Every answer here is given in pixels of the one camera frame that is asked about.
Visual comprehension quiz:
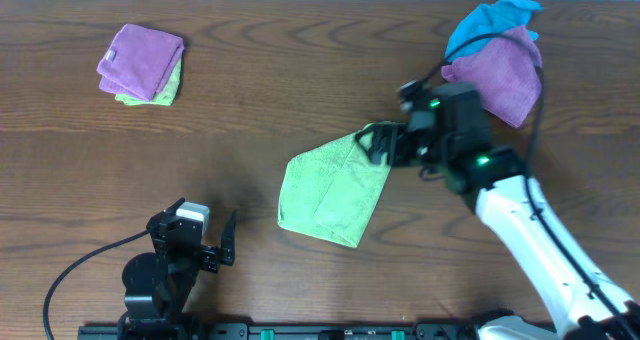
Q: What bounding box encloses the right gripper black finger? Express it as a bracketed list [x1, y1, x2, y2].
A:
[354, 122, 406, 145]
[367, 138, 397, 166]

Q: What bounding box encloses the green microfiber cloth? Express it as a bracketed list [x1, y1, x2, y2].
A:
[277, 123, 391, 248]

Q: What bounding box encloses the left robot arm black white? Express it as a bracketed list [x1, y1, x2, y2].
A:
[117, 198, 237, 340]

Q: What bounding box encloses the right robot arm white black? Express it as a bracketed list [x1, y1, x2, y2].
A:
[355, 82, 639, 339]

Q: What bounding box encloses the crumpled purple cloth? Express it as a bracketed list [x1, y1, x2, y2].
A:
[441, 26, 542, 128]

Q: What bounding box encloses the crumpled blue cloth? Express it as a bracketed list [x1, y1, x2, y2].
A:
[445, 0, 544, 62]

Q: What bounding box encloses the folded green cloth under purple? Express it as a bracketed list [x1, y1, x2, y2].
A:
[115, 60, 182, 106]

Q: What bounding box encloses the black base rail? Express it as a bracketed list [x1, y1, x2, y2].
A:
[77, 321, 489, 340]

